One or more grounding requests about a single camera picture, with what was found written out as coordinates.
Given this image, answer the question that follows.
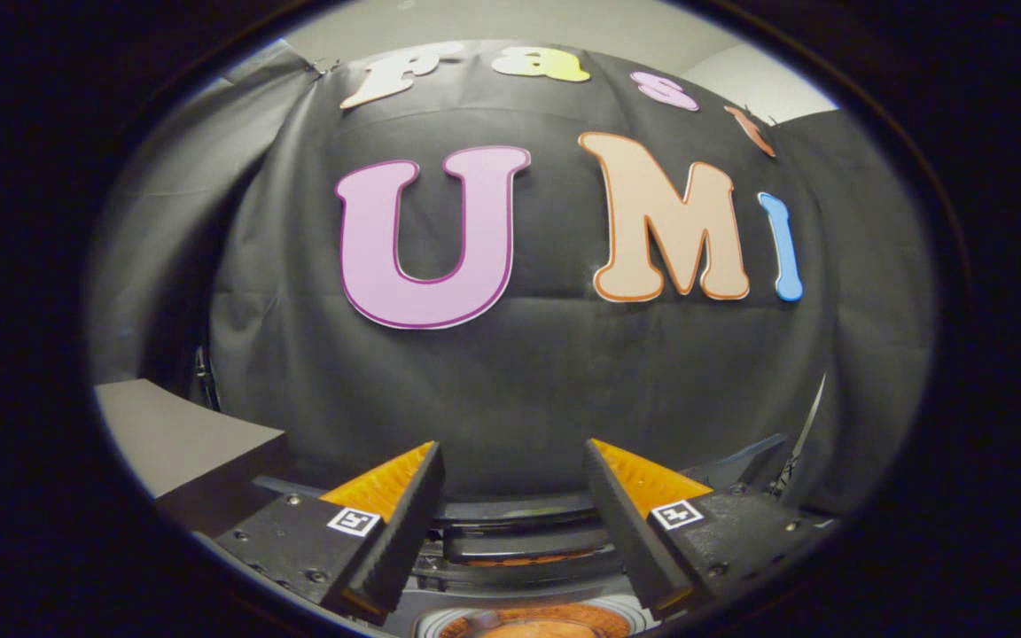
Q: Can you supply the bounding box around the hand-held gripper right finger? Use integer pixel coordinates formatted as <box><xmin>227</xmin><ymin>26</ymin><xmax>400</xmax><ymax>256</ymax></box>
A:
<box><xmin>583</xmin><ymin>439</ymin><xmax>839</xmax><ymax>619</ymax></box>

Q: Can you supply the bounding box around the grey and white cabinet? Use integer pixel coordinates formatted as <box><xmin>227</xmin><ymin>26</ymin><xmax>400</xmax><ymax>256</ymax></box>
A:
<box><xmin>94</xmin><ymin>379</ymin><xmax>299</xmax><ymax>534</ymax></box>

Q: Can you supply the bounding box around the black backdrop cloth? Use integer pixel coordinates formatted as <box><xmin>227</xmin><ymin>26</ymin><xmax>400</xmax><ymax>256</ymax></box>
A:
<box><xmin>90</xmin><ymin>40</ymin><xmax>937</xmax><ymax>519</ymax></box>

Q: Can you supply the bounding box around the orange garment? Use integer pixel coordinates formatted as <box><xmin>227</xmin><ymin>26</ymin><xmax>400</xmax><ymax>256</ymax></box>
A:
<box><xmin>440</xmin><ymin>605</ymin><xmax>632</xmax><ymax>638</ymax></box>

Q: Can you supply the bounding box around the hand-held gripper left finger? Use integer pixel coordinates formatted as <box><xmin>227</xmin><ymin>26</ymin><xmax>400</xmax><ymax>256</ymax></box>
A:
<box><xmin>196</xmin><ymin>441</ymin><xmax>447</xmax><ymax>626</ymax></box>

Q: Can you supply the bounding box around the black hanging cable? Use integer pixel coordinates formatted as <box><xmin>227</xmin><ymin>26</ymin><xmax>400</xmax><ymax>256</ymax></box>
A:
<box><xmin>776</xmin><ymin>372</ymin><xmax>829</xmax><ymax>497</ymax></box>

